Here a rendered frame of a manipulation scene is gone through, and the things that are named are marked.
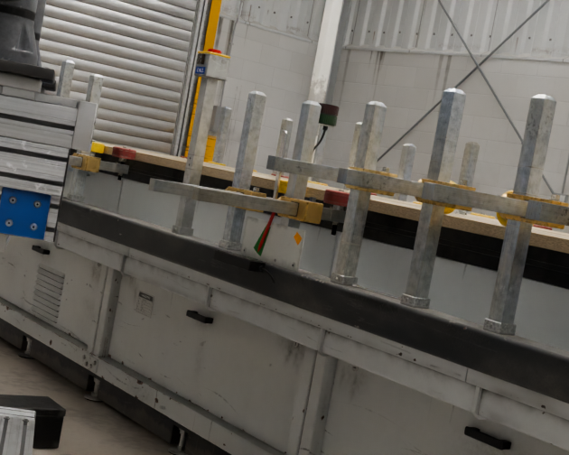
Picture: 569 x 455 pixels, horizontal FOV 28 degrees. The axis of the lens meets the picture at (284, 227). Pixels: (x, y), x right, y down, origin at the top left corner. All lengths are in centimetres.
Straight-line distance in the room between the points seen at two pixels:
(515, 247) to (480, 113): 949
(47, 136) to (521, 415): 103
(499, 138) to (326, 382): 863
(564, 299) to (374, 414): 68
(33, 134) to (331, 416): 126
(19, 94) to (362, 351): 97
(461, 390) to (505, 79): 935
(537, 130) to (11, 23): 100
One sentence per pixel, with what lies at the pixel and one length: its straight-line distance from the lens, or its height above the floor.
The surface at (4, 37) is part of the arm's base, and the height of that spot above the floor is 108.
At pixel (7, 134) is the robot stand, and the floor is 91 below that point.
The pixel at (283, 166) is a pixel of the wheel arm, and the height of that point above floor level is 94.
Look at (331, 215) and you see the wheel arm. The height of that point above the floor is 85.
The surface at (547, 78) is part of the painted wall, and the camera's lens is 1127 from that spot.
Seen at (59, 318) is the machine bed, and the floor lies 21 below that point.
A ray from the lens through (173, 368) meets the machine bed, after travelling 368.
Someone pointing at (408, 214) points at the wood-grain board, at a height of 88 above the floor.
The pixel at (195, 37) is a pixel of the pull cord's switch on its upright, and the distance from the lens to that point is 556.
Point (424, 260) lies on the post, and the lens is 240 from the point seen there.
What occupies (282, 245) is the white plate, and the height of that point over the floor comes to 75.
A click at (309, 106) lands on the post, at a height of 110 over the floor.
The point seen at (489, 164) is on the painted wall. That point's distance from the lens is 1150.
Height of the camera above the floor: 94
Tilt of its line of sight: 3 degrees down
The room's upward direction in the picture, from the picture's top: 10 degrees clockwise
